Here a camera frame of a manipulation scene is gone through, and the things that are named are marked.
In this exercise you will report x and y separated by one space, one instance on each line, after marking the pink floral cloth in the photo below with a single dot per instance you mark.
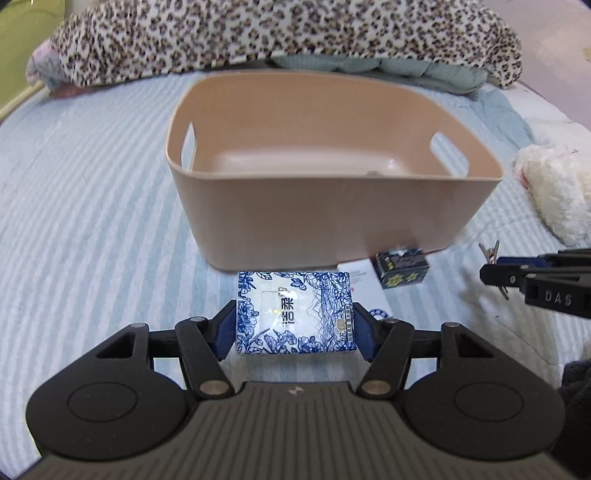
40 64

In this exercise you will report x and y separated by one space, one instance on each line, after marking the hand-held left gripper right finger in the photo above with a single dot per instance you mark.
364 333

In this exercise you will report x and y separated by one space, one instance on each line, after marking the metal keys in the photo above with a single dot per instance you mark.
490 251

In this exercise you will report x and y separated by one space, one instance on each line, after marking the small dark star-print box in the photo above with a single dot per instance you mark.
402 272

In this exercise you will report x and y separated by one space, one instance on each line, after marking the white flat box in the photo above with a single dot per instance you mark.
364 281

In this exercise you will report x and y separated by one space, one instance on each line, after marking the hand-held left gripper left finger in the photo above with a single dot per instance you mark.
226 331

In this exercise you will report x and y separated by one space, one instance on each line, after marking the leopard print blanket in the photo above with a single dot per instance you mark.
286 34

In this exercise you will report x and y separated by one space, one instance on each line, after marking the beige plastic storage bin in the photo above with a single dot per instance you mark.
323 217

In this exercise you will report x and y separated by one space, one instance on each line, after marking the blue floral tissue packet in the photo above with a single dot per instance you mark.
295 314

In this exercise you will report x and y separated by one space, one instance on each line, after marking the dark cloth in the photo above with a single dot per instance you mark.
575 387

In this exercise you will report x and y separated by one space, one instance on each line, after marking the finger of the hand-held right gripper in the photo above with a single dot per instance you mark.
549 293
521 261

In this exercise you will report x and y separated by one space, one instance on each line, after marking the white fluffy plush toy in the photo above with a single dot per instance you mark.
558 189

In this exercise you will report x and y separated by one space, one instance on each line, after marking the light green quilt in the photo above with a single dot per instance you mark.
415 71

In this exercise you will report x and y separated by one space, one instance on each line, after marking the blue striped bed sheet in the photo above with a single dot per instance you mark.
87 207

